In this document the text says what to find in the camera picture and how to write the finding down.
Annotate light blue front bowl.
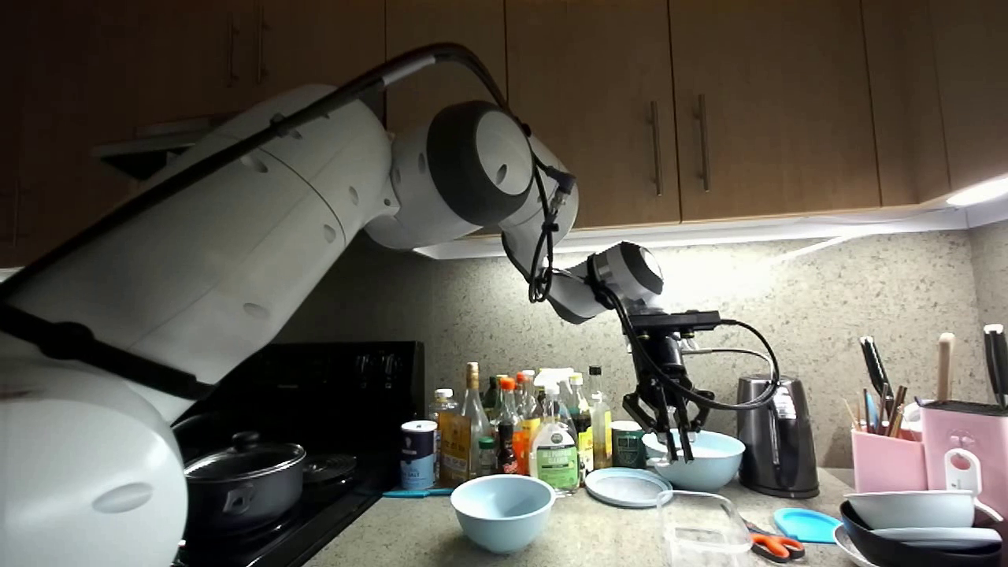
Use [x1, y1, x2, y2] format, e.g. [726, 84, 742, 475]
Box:
[449, 475, 553, 554]

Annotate orange handled scissors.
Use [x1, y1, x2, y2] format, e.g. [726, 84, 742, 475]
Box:
[742, 520, 807, 564]

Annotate pink utensil holder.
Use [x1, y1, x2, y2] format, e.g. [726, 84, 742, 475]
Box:
[850, 430, 925, 491]

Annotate white salt canister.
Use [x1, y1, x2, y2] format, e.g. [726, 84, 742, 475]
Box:
[399, 418, 437, 491]

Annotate red capped sauce bottle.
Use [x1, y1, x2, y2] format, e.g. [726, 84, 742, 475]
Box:
[497, 375, 528, 475]

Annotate light blue bowl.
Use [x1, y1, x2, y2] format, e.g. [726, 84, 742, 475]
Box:
[644, 433, 742, 491]
[449, 475, 553, 554]

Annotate yellow oil bottle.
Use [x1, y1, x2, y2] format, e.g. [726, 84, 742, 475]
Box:
[435, 389, 472, 485]

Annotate green spray bottle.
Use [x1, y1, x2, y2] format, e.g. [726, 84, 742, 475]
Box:
[528, 381, 579, 496]

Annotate blue round lid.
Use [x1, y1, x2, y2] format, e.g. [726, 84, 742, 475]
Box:
[774, 507, 838, 545]

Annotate black stove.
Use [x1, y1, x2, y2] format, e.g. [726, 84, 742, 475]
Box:
[174, 340, 426, 567]

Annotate black electric kettle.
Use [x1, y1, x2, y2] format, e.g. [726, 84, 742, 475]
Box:
[738, 375, 818, 500]

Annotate clear plastic lunchbox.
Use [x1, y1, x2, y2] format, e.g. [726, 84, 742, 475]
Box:
[657, 491, 753, 567]

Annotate light blue back bowl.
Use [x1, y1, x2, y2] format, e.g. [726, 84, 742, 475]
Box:
[644, 433, 742, 491]

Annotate silver spoon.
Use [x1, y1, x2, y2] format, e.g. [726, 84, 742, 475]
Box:
[672, 430, 691, 459]

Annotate pink knife block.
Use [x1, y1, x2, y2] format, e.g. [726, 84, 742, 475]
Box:
[922, 399, 1008, 513]

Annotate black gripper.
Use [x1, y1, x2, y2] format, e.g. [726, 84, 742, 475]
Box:
[624, 335, 692, 459]

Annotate white round lid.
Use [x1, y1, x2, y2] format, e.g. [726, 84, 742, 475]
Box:
[587, 465, 674, 510]

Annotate range hood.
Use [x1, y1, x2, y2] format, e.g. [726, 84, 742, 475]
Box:
[94, 121, 207, 181]

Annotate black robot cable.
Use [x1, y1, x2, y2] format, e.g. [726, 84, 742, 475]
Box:
[0, 41, 783, 417]

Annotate black cooking pot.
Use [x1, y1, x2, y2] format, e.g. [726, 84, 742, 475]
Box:
[186, 433, 306, 537]

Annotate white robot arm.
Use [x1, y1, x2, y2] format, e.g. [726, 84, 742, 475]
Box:
[0, 84, 661, 567]

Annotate green lidded jar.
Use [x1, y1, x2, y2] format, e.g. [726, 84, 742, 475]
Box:
[612, 418, 646, 471]

